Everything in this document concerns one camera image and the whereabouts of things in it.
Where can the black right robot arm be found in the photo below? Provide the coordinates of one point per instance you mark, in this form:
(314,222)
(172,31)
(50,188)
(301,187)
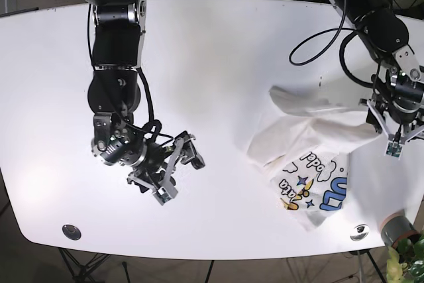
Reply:
(115,37)

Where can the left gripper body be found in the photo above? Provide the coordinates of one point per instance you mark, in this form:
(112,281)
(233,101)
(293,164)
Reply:
(402,97)

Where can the silver table grommet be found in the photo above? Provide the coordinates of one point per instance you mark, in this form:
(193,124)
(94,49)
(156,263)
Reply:
(359,232)
(71,232)

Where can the grey plant pot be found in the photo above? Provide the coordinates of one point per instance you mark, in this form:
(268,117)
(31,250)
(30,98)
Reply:
(397,227)

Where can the white printed T-shirt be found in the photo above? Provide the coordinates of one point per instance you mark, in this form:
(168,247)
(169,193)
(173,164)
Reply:
(303,153)

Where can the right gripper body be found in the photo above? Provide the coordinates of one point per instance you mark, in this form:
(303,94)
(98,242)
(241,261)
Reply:
(116,143)

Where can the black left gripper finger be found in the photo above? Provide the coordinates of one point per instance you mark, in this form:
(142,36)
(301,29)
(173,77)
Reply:
(397,141)
(376,114)

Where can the left silver table grommet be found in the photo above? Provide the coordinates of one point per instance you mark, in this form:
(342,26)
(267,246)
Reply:
(71,232)

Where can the right silver table grommet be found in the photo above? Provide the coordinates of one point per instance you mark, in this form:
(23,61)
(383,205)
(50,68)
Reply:
(359,232)

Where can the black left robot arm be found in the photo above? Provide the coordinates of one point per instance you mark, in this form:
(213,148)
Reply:
(385,37)

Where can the green potted plant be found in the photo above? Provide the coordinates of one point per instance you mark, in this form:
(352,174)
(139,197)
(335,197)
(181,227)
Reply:
(405,262)

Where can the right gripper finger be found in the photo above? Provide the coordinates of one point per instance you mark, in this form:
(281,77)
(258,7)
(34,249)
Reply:
(185,152)
(160,183)

